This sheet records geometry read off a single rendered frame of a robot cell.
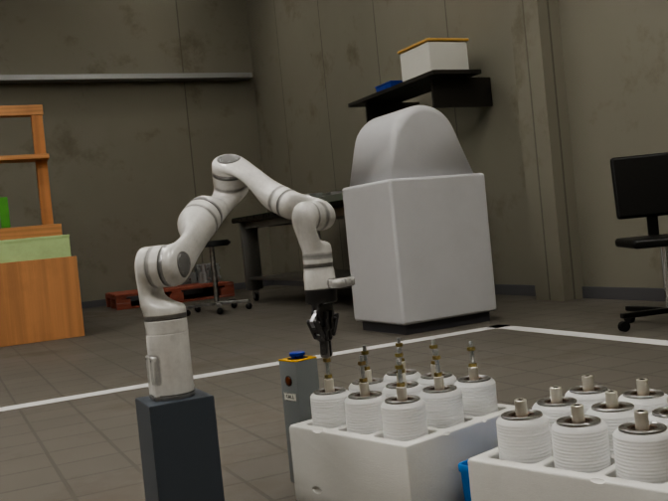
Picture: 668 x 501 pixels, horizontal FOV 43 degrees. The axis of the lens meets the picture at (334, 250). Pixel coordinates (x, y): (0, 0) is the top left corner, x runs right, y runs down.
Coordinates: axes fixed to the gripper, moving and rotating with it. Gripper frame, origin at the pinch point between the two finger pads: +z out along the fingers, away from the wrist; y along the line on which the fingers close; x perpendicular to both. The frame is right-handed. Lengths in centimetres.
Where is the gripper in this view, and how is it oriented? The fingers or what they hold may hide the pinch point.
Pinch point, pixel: (325, 348)
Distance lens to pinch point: 200.6
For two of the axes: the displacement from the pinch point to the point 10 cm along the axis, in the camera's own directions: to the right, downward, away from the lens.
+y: -4.2, 0.6, -9.0
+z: 0.9, 10.0, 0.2
